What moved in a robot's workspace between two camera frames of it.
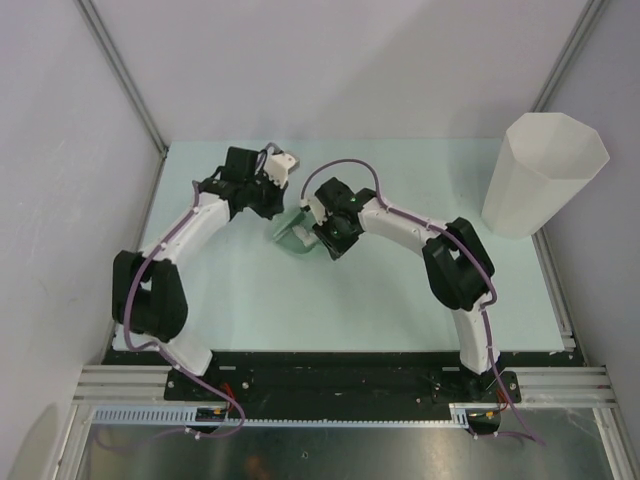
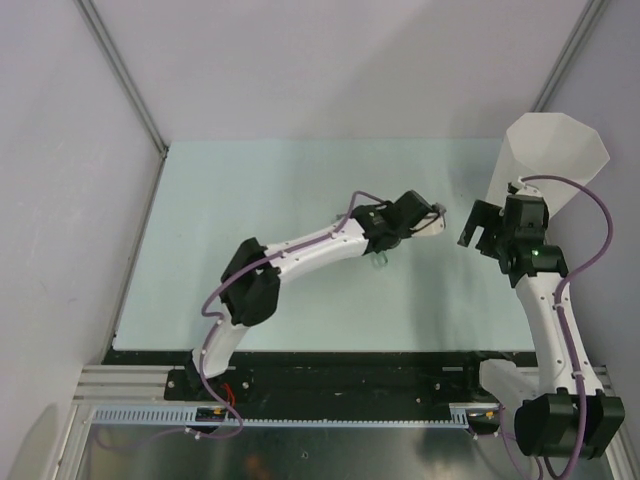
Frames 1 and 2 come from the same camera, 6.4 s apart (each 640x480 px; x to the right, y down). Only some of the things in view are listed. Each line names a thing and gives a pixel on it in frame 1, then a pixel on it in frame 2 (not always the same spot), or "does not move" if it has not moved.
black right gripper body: (335, 237) to (506, 236)
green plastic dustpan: (300, 238) to (379, 260)
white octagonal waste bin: (544, 160) does not move
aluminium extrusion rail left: (123, 385) does not move
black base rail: (339, 385) does not move
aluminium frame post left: (122, 74) does not move
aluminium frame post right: (569, 56) does not move
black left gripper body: (264, 196) to (398, 234)
